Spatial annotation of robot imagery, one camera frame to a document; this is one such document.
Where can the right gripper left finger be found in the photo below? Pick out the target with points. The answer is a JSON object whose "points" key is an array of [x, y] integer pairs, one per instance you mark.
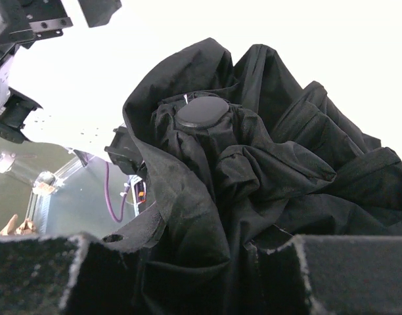
{"points": [[79, 273]]}

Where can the black folding umbrella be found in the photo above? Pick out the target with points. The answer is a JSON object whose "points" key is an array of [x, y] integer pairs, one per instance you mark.
{"points": [[234, 149]]}

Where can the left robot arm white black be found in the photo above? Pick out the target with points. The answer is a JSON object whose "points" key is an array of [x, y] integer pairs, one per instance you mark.
{"points": [[66, 70]]}

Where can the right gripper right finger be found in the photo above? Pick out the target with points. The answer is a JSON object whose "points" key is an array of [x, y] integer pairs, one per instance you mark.
{"points": [[305, 274]]}

